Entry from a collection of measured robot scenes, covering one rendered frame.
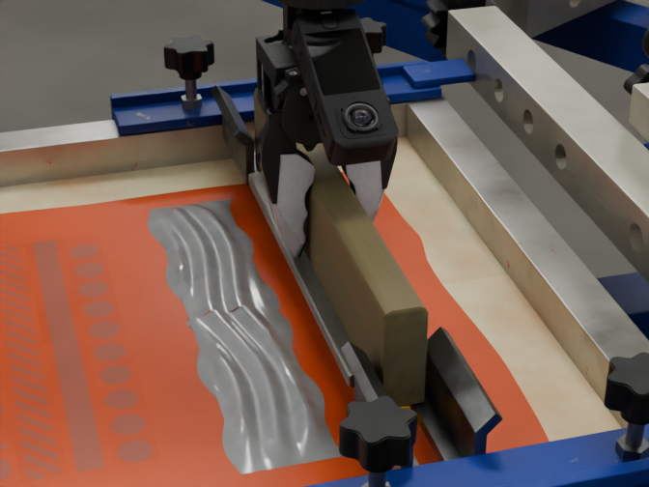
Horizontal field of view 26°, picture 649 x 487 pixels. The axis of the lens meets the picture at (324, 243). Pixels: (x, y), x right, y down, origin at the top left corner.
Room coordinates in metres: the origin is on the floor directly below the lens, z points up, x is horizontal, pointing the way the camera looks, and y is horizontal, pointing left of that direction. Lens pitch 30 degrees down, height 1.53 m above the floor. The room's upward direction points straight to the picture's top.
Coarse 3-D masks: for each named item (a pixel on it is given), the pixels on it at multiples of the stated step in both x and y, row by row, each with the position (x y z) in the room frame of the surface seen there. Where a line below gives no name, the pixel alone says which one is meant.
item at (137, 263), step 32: (192, 192) 1.07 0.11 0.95; (224, 192) 1.07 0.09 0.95; (0, 224) 1.02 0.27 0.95; (32, 224) 1.02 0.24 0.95; (64, 224) 1.02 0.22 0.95; (96, 224) 1.02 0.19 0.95; (128, 224) 1.02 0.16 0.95; (256, 224) 1.02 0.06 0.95; (384, 224) 1.02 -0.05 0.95; (128, 256) 0.97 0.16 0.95; (160, 256) 0.97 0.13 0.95; (256, 256) 0.97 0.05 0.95; (416, 256) 0.97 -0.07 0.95; (128, 288) 0.92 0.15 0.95; (160, 288) 0.92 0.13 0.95; (288, 288) 0.92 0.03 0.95; (416, 288) 0.92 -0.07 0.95; (128, 320) 0.87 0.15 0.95; (160, 320) 0.87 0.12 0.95
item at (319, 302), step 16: (256, 176) 1.03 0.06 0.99; (256, 192) 1.00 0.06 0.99; (272, 224) 0.95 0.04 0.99; (288, 256) 0.90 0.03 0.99; (304, 256) 0.90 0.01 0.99; (304, 272) 0.88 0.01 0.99; (304, 288) 0.86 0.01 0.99; (320, 288) 0.85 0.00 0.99; (320, 304) 0.83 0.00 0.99; (320, 320) 0.82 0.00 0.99; (336, 320) 0.81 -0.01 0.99; (336, 336) 0.79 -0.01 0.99; (336, 352) 0.78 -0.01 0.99; (352, 384) 0.75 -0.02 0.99
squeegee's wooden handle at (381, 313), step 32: (256, 96) 1.06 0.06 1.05; (256, 128) 1.06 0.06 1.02; (256, 160) 1.06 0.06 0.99; (320, 160) 0.93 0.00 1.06; (320, 192) 0.88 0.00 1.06; (352, 192) 0.88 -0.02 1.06; (320, 224) 0.86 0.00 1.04; (352, 224) 0.83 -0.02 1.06; (320, 256) 0.87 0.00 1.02; (352, 256) 0.80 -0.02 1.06; (384, 256) 0.79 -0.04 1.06; (352, 288) 0.79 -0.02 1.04; (384, 288) 0.75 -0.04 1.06; (352, 320) 0.79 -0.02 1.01; (384, 320) 0.72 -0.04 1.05; (416, 320) 0.73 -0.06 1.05; (384, 352) 0.72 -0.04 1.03; (416, 352) 0.73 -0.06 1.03; (384, 384) 0.72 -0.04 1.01; (416, 384) 0.73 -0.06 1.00
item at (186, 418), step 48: (432, 288) 0.92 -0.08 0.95; (144, 336) 0.85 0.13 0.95; (192, 336) 0.85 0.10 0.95; (480, 336) 0.85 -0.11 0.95; (144, 384) 0.79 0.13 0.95; (192, 384) 0.79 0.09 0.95; (336, 384) 0.79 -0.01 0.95; (192, 432) 0.74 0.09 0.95; (336, 432) 0.74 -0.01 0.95; (528, 432) 0.74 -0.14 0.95; (48, 480) 0.69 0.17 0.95; (96, 480) 0.69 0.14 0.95; (144, 480) 0.69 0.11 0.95; (192, 480) 0.69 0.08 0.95; (240, 480) 0.69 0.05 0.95; (288, 480) 0.69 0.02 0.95
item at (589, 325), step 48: (0, 144) 1.10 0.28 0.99; (48, 144) 1.10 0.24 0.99; (96, 144) 1.11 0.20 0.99; (144, 144) 1.12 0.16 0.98; (192, 144) 1.13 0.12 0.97; (432, 144) 1.11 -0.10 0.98; (480, 144) 1.10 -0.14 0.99; (480, 192) 1.01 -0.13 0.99; (528, 240) 0.93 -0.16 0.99; (528, 288) 0.90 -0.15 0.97; (576, 288) 0.86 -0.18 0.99; (576, 336) 0.82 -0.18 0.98; (624, 336) 0.80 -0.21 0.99
